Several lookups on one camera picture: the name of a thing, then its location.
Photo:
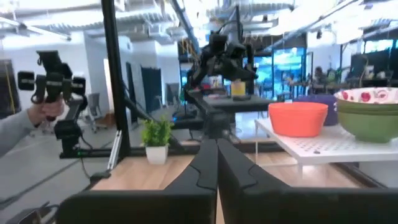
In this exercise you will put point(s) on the orange plastic mini bowl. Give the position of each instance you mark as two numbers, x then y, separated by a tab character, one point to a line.
297	121

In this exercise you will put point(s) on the purple plastic mini bowl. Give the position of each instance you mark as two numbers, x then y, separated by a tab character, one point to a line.
332	113

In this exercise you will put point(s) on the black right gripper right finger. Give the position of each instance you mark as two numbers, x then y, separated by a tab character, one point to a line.
248	202

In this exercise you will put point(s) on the person's hand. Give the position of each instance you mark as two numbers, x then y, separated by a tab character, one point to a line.
46	110

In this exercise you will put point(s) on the black table end rail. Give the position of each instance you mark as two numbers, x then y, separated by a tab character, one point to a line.
136	152

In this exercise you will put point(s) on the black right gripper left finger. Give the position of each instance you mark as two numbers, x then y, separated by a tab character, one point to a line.
192	202

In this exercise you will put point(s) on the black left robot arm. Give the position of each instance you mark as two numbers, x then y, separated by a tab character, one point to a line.
202	102

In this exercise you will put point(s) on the black side table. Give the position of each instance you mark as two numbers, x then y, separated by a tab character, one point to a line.
236	104

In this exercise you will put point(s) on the white floral patterned bowl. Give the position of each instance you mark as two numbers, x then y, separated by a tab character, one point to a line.
370	96

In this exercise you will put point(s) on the black vertical frame post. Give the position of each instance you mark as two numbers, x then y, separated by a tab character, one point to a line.
113	77

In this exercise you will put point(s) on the green plant in white pot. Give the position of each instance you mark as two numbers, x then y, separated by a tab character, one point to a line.
157	137

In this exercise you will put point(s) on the person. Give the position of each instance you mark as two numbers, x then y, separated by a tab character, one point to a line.
319	74

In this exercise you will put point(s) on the black diagonal frame brace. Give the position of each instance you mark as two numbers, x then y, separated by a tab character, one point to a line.
140	113

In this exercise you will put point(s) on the person's forearm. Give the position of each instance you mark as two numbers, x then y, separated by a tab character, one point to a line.
14	132

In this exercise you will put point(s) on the black frame foot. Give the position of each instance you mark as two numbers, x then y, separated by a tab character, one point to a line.
100	176

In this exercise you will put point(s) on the white table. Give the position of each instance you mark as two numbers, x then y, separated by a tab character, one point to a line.
326	146

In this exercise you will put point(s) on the grey office chair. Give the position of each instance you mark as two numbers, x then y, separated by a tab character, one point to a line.
93	107

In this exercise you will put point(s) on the green plastic mini bowl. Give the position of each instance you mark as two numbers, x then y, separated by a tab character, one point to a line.
370	127
367	107

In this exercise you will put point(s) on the yellow container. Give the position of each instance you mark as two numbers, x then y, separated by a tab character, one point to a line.
238	88

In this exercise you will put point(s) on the silver metal bracket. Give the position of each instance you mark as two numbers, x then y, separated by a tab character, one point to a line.
114	151

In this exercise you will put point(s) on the blue lit glass partition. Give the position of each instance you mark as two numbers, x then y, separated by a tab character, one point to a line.
289	71

